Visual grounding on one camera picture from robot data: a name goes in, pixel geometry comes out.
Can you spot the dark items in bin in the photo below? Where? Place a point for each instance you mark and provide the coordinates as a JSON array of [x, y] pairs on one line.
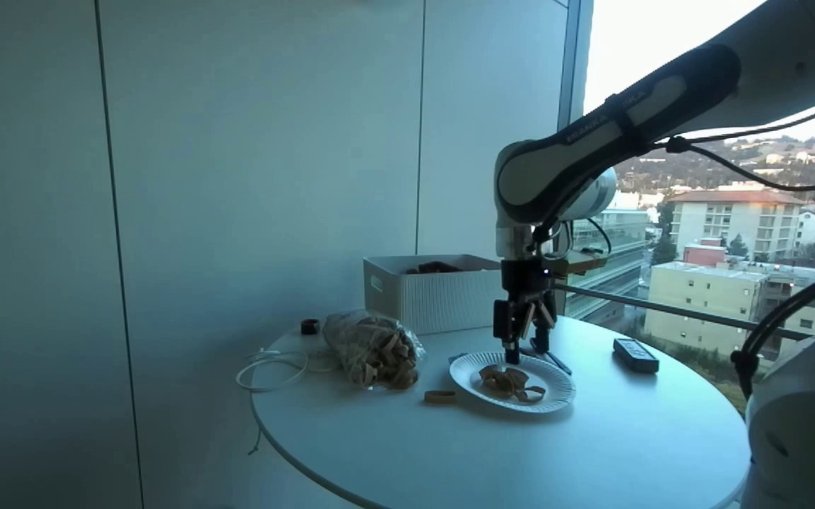
[[438, 266]]

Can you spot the black plastic spoon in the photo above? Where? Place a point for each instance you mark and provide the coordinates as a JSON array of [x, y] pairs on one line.
[[562, 362]]

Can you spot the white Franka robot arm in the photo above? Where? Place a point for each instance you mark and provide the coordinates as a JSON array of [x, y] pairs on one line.
[[596, 150]]

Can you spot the loose tan rubber band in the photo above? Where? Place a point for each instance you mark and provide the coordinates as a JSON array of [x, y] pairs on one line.
[[441, 398]]

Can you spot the clear bag of rubber bands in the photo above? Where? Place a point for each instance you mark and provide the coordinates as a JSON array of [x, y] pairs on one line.
[[375, 348]]

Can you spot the window railing bar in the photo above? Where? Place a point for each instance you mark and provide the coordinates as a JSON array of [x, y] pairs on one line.
[[653, 310]]

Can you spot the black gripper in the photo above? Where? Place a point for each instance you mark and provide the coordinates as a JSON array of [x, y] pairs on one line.
[[524, 287]]

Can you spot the black rectangular box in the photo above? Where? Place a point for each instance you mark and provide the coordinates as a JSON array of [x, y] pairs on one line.
[[634, 358]]

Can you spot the white paper plate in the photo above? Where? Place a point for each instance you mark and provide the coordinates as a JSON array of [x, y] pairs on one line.
[[558, 392]]

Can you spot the brown snack piece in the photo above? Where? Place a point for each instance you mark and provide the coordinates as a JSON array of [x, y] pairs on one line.
[[507, 384]]

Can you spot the window frame post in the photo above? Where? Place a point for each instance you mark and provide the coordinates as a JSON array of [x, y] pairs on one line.
[[579, 30]]

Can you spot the small black cap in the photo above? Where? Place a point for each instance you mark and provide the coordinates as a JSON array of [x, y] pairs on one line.
[[309, 327]]

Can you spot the white storage bin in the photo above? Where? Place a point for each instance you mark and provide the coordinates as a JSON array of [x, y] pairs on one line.
[[425, 302]]

